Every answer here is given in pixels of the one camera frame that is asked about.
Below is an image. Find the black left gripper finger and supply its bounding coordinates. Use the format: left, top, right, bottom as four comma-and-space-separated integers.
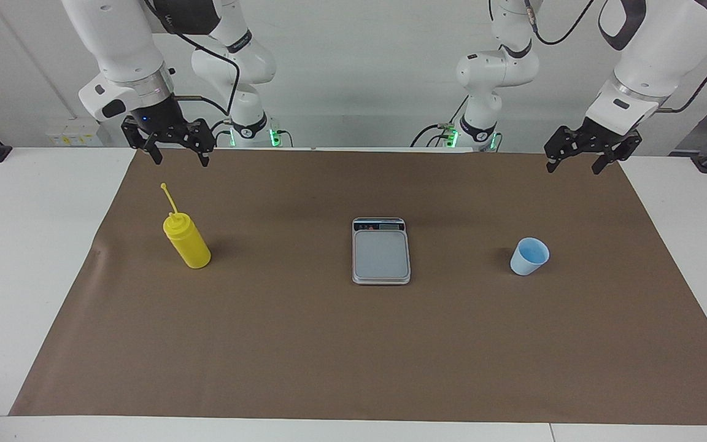
544, 126, 587, 174
592, 130, 643, 176

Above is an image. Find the white wall socket box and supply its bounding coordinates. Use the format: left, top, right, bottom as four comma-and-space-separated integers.
45, 118, 112, 147

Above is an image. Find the silver digital kitchen scale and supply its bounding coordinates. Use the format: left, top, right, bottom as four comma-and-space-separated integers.
352, 217, 412, 286

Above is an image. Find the black base cable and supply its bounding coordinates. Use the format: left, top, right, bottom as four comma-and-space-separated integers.
203, 117, 234, 148
411, 95, 471, 148

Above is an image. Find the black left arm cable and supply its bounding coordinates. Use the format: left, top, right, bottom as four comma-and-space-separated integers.
524, 0, 707, 114

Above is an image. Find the black right base cable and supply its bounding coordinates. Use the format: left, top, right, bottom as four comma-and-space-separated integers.
203, 117, 234, 148

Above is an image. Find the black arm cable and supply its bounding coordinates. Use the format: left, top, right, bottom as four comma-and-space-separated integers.
144, 0, 242, 117
524, 0, 707, 114

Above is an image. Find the black left base cable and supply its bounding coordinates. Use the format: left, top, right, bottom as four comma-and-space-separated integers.
411, 95, 471, 148

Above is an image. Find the yellow squeeze bottle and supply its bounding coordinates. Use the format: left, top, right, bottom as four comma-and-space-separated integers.
160, 182, 212, 269

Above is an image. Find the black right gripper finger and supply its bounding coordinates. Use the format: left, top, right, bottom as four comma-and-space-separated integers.
122, 117, 164, 165
172, 118, 216, 168

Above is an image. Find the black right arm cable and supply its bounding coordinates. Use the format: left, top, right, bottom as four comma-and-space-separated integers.
144, 0, 242, 117

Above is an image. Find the brown paper table mat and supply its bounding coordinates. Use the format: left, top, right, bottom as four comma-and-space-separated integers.
9, 147, 707, 426

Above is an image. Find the light blue plastic cup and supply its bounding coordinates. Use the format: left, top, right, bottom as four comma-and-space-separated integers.
509, 237, 551, 276

